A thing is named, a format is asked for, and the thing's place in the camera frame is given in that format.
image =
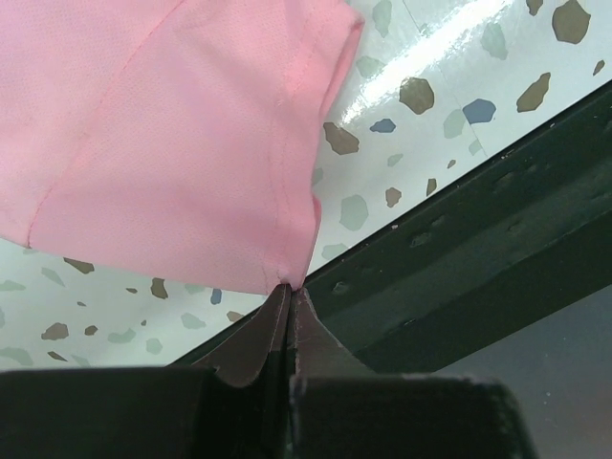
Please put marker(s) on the pink t shirt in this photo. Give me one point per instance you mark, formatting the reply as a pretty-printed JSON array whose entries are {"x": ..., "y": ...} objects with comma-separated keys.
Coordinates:
[{"x": 176, "y": 139}]

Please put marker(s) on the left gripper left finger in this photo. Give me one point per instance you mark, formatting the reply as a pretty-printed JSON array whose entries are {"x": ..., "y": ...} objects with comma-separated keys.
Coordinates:
[{"x": 231, "y": 403}]

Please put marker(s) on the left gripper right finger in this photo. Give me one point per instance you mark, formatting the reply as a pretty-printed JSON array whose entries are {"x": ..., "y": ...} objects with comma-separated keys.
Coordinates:
[{"x": 342, "y": 409}]

